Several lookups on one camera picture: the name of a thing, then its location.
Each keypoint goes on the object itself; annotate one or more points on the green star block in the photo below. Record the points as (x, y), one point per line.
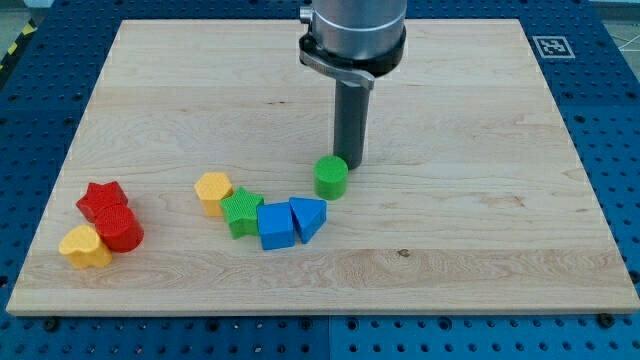
(240, 212)

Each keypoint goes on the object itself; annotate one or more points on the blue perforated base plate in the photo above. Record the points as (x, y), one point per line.
(41, 106)

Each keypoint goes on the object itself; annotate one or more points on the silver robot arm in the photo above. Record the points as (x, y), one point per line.
(353, 42)

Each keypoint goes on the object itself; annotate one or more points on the white fiducial marker tag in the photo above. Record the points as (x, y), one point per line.
(553, 47)

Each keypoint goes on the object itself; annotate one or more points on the yellow heart block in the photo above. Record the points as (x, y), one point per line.
(83, 247)

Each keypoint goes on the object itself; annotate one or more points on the green cylinder block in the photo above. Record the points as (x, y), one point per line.
(330, 177)

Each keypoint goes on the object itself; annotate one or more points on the blue cube block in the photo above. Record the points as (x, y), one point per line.
(275, 225)

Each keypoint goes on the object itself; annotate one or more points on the blue triangle block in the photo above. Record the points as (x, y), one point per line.
(309, 216)

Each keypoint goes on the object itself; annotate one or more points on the red cylinder block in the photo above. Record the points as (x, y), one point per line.
(119, 228)

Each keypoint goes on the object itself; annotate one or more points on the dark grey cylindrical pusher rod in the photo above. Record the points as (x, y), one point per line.
(350, 117)

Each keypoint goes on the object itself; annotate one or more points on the light wooden board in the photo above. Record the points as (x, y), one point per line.
(471, 198)

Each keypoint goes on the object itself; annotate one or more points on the yellow hexagon block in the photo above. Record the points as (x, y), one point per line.
(211, 189)

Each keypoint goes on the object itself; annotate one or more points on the red star block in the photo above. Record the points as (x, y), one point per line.
(99, 197)

